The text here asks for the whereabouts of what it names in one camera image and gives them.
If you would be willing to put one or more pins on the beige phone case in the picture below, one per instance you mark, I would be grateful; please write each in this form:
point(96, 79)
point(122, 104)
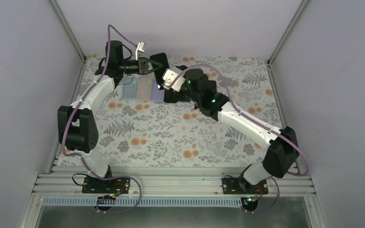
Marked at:
point(143, 90)

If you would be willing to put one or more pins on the aluminium corner frame post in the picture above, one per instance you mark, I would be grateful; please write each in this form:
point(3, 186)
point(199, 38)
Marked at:
point(290, 27)
point(66, 27)

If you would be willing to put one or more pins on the floral patterned table mat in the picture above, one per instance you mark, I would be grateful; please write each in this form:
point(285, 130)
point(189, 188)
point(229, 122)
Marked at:
point(146, 133)

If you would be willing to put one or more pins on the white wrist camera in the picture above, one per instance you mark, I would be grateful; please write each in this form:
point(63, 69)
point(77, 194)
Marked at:
point(140, 47)
point(172, 80)

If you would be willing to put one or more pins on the aluminium corner frame post left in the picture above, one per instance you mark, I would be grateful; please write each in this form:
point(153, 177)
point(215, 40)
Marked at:
point(66, 27)

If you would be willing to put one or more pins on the black screen blue smartphone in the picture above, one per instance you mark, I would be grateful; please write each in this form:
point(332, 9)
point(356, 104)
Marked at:
point(158, 77)

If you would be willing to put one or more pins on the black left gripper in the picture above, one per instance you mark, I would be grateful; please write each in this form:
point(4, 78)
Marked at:
point(143, 64)

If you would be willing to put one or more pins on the light blue phone case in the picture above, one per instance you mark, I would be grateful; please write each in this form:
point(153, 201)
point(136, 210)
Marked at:
point(129, 88)

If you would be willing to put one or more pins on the dark teal smartphone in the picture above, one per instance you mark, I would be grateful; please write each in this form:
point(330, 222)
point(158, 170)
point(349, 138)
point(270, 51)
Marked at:
point(183, 98)

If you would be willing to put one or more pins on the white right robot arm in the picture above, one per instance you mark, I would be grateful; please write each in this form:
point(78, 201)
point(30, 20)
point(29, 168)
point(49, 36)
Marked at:
point(280, 144)

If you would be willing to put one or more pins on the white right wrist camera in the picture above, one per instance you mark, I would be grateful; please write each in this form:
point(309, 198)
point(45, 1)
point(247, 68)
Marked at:
point(172, 80)

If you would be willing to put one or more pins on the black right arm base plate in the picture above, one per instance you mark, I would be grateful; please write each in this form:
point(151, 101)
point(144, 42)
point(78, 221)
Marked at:
point(236, 186)

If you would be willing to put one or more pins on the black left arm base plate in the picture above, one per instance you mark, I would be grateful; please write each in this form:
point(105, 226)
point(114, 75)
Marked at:
point(96, 186)

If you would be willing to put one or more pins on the black phone case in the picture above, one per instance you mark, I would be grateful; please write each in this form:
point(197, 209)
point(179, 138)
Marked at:
point(171, 96)

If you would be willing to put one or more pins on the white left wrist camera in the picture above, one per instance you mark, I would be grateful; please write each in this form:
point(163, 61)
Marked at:
point(140, 47)

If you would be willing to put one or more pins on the aluminium corner frame post right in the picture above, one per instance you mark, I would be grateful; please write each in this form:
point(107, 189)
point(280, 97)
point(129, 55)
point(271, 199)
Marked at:
point(290, 27)

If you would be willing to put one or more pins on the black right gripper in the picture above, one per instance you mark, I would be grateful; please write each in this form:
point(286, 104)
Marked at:
point(180, 97)

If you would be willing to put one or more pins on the slotted grey cable duct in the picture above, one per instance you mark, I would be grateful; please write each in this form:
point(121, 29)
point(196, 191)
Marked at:
point(230, 202)

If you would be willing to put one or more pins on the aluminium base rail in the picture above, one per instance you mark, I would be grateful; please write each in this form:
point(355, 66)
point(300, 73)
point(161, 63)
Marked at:
point(168, 182)

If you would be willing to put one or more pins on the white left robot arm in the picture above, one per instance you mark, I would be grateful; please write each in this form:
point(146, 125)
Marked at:
point(77, 129)

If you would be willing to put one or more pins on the lilac phone case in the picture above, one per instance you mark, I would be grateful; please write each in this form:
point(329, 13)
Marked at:
point(157, 95)

